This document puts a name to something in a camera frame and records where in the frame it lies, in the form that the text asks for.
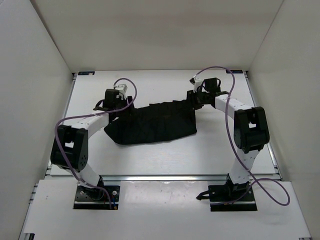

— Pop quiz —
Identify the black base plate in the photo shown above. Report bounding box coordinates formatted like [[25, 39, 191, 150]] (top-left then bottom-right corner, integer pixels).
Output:
[[73, 184, 121, 211], [196, 184, 258, 212]]

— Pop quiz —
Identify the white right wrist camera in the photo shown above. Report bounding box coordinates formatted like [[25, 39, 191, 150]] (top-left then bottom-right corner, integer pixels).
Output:
[[189, 77, 203, 93]]

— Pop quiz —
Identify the dark left corner label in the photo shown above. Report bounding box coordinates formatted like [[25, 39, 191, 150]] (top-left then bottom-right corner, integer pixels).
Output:
[[77, 71, 95, 76]]

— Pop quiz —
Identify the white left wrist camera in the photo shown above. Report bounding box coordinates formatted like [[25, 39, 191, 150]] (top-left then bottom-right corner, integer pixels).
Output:
[[113, 84, 128, 100]]

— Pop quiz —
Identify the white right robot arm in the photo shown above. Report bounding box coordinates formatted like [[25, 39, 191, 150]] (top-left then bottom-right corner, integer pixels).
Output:
[[187, 77, 270, 200]]

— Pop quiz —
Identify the dark corner label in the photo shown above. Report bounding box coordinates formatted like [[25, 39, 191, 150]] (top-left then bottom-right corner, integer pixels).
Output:
[[77, 71, 95, 76], [225, 69, 244, 74]]

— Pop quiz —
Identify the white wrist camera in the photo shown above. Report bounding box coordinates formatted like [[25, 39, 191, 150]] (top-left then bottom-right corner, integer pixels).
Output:
[[189, 77, 203, 93], [113, 84, 128, 100]]

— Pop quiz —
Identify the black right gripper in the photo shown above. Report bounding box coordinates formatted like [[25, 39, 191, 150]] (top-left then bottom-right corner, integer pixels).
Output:
[[182, 89, 210, 111]]

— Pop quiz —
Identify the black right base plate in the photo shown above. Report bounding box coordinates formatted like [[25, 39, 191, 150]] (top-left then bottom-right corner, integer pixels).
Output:
[[196, 184, 258, 212]]

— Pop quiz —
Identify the dark right corner label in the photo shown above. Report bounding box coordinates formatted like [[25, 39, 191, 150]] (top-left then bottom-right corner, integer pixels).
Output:
[[225, 69, 244, 74]]

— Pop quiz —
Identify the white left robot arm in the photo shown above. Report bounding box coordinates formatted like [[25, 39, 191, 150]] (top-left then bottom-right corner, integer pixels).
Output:
[[50, 85, 137, 199]]

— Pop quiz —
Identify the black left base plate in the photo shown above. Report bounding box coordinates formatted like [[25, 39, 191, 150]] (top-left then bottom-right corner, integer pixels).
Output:
[[73, 184, 121, 211]]

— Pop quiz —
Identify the black pleated skirt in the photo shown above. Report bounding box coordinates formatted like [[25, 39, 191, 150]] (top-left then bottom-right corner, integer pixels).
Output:
[[104, 100, 197, 145]]

